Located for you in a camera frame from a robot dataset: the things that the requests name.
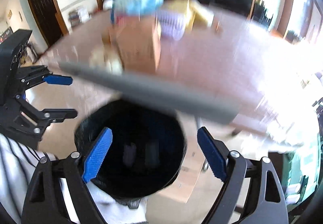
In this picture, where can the purple white plastic mesh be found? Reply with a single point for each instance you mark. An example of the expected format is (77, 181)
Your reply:
(172, 24)

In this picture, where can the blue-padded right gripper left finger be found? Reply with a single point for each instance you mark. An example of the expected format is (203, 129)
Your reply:
(44, 202)

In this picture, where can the yellow plastic cup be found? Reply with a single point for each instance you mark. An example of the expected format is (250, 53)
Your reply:
(106, 57)

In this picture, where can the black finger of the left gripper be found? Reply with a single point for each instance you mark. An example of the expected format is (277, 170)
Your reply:
(56, 115)

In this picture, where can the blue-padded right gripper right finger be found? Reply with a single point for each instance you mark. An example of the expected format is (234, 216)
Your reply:
(265, 201)

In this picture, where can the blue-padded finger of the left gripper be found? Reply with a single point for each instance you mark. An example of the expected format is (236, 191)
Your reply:
(58, 80)

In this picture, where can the black round trash bin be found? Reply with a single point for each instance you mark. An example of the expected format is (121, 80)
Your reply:
(147, 150)

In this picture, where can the blue red tissue pack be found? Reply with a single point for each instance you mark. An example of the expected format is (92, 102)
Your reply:
(136, 42)

